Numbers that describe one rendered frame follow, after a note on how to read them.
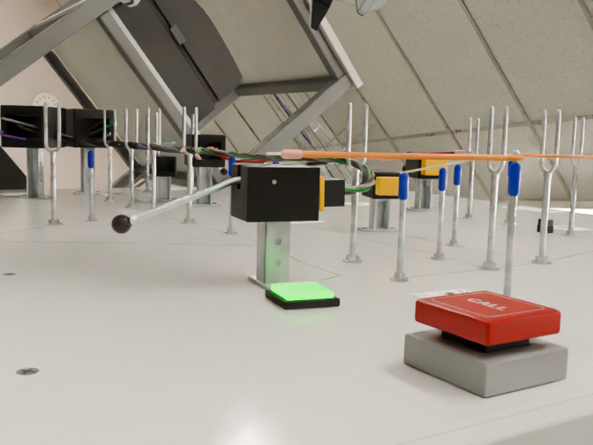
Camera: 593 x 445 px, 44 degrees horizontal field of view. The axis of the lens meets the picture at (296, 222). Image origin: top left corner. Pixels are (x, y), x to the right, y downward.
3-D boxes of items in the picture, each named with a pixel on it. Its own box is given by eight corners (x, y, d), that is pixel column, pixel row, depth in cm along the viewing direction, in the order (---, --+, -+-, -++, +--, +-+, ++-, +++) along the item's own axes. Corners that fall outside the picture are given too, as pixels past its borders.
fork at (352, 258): (346, 263, 65) (352, 102, 63) (338, 260, 66) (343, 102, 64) (366, 262, 65) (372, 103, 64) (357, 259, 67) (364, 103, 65)
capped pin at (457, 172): (455, 246, 76) (460, 164, 75) (443, 245, 77) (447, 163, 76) (463, 245, 77) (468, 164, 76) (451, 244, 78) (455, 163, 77)
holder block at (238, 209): (229, 215, 55) (230, 163, 55) (298, 214, 57) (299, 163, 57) (246, 222, 52) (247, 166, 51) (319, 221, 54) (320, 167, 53)
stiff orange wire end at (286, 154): (263, 157, 43) (263, 148, 43) (516, 162, 48) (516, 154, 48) (268, 159, 41) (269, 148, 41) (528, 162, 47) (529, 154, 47)
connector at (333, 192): (273, 204, 56) (273, 177, 56) (331, 201, 58) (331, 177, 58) (288, 207, 53) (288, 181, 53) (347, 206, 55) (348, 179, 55)
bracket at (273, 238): (248, 278, 57) (249, 214, 56) (276, 276, 58) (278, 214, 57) (266, 290, 53) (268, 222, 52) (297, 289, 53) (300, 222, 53)
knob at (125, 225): (109, 232, 51) (109, 213, 51) (130, 232, 51) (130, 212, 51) (112, 235, 50) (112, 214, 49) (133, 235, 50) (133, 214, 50)
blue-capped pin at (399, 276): (386, 278, 58) (391, 171, 57) (402, 277, 59) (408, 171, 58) (395, 282, 57) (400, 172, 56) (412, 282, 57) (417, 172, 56)
